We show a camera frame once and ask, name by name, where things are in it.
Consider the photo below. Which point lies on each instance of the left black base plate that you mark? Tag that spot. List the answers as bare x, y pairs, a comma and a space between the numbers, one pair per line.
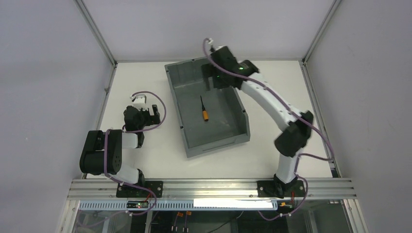
126, 191

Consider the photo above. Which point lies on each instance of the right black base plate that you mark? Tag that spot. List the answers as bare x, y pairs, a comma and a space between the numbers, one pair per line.
271, 189

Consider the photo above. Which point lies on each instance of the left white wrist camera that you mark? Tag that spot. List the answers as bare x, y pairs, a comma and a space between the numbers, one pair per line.
139, 102

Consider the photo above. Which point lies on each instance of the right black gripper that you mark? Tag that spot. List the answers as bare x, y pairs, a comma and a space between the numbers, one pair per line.
209, 72

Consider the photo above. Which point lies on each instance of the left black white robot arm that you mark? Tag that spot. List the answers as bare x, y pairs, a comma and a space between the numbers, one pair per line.
102, 152

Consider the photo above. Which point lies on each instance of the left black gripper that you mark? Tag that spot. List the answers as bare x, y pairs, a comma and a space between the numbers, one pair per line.
153, 115

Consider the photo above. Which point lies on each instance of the aluminium front rail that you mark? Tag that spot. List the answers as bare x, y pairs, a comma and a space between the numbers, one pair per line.
189, 189

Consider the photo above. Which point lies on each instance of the grey slotted cable duct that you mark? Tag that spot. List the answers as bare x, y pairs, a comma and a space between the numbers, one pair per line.
179, 205

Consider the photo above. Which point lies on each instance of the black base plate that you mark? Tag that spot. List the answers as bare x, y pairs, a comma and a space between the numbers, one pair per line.
126, 191
271, 189

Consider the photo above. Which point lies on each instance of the grey plastic storage bin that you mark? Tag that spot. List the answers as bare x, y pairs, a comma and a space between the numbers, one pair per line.
228, 123

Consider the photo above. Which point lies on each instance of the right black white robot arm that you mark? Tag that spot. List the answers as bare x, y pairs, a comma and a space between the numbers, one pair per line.
295, 126

